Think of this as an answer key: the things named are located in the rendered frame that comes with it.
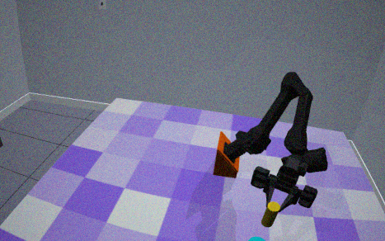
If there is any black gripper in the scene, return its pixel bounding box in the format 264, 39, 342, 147
251, 166, 318, 212

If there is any yellow cylinder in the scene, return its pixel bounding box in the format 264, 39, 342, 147
261, 201, 280, 227

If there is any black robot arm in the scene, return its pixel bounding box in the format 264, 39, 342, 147
223, 72, 328, 184

